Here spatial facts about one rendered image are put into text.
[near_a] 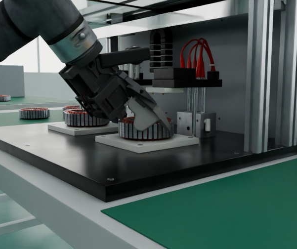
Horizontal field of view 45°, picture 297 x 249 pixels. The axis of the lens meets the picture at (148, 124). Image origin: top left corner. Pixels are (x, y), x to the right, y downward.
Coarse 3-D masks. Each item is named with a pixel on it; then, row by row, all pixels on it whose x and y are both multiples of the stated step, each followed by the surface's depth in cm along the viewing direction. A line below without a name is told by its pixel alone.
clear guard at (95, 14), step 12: (72, 0) 74; (84, 0) 74; (96, 0) 75; (84, 12) 87; (96, 12) 87; (108, 12) 87; (120, 12) 87; (132, 12) 87; (144, 12) 87; (156, 12) 87; (168, 12) 88
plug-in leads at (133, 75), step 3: (126, 48) 99; (123, 66) 98; (126, 66) 96; (132, 66) 95; (138, 66) 97; (123, 69) 98; (126, 69) 96; (132, 69) 95; (138, 69) 97; (132, 72) 95; (138, 72) 97; (132, 75) 95; (135, 75) 97; (138, 75) 97; (141, 75) 101; (132, 78) 95; (135, 78) 97; (141, 78) 101
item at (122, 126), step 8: (120, 120) 72; (128, 120) 69; (168, 120) 69; (120, 128) 69; (128, 128) 67; (152, 128) 67; (160, 128) 67; (128, 136) 68; (136, 136) 67; (144, 136) 66; (152, 136) 67; (160, 136) 67; (168, 136) 68
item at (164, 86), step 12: (156, 72) 75; (168, 72) 72; (180, 72) 72; (192, 72) 74; (156, 84) 75; (168, 84) 72; (180, 84) 72; (192, 84) 74; (204, 84) 76; (216, 84) 79; (204, 96) 78; (204, 108) 78
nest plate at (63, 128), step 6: (48, 126) 91; (54, 126) 88; (60, 126) 87; (66, 126) 87; (72, 126) 87; (96, 126) 87; (102, 126) 87; (108, 126) 87; (114, 126) 87; (66, 132) 84; (72, 132) 81; (78, 132) 81; (84, 132) 82; (90, 132) 83; (96, 132) 84; (102, 132) 85
